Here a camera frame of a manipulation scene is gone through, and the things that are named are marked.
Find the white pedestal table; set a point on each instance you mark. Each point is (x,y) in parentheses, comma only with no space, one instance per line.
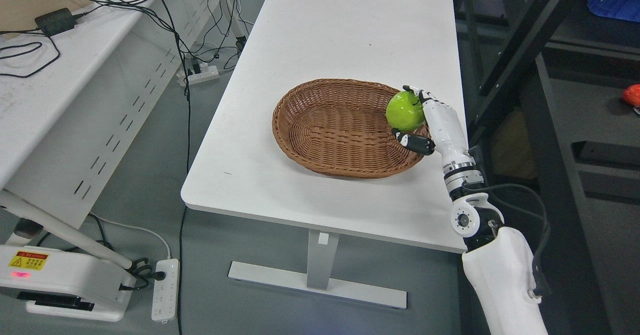
(240,170)

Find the white power strip far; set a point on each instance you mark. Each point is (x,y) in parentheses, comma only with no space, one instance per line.
(208,74)

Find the black power adapter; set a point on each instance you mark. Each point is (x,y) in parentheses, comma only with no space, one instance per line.
(56,22)

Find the white power strip near base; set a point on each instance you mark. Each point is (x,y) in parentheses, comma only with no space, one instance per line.
(164,305)

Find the brown wicker basket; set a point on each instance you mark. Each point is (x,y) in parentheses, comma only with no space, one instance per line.
(338,127)

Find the white desk with perforated panel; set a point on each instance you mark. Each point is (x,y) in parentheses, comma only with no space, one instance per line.
(105,127)

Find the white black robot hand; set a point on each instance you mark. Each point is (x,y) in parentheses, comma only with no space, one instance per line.
(447,136)

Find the green apple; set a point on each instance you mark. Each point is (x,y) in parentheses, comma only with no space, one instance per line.
(405,112)

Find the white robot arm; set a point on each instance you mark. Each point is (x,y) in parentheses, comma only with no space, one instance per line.
(498,261)

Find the red toy on shelf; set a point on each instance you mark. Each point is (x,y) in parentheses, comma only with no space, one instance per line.
(631,95)

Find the white robot base unit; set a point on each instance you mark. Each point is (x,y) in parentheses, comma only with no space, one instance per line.
(66,284)

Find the black metal shelf frame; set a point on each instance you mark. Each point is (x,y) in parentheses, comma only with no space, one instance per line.
(543,83)

